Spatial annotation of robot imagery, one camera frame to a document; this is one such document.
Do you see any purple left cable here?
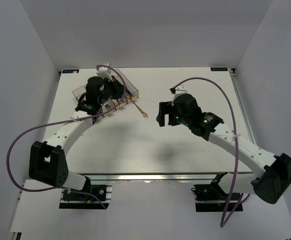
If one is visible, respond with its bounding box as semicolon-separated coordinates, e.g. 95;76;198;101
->
6;64;126;210

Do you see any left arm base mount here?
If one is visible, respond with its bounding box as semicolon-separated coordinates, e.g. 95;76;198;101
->
59;184;113;210

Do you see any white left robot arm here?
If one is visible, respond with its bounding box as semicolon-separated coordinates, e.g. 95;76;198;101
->
29;76;126;200

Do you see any blue handled knife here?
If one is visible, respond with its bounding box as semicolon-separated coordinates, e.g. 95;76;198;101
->
125;87;134;97

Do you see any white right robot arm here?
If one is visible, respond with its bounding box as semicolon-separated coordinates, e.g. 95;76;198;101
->
156;93;291;204

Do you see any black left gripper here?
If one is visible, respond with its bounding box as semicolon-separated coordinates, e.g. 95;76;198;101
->
98;76;126;106

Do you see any purple cable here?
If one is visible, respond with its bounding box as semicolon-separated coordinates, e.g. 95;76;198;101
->
6;64;126;210
170;76;251;228

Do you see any ornate gold fork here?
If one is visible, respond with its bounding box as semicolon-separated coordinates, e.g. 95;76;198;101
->
127;96;149;118

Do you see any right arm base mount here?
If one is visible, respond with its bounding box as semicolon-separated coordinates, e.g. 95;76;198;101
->
191;172;228;213

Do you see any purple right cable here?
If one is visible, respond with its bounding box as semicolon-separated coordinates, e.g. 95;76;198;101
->
170;76;251;228

